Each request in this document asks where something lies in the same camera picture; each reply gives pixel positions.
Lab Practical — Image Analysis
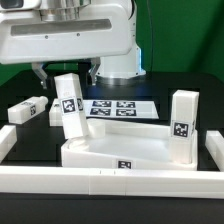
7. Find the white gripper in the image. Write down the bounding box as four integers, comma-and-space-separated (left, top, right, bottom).
0, 4, 136, 89

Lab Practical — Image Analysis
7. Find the white desk top tray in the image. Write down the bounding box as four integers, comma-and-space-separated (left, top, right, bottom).
61, 118, 198, 171

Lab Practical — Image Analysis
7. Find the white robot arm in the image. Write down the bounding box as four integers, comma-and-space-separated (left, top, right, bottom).
0, 0, 145, 88

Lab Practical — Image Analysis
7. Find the white U-shaped fence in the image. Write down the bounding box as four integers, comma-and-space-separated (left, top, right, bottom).
0, 125, 224, 199

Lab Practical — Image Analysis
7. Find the white marker base plate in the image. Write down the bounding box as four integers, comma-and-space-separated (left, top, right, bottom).
84, 99, 159, 119

